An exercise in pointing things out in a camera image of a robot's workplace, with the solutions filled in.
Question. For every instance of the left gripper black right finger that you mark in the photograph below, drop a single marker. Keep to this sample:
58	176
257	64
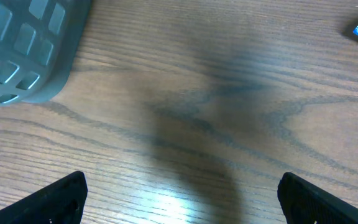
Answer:
302	202

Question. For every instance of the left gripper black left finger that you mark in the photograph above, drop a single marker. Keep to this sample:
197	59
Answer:
61	202

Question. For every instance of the grey plastic shopping basket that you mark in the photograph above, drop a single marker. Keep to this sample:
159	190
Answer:
38	43

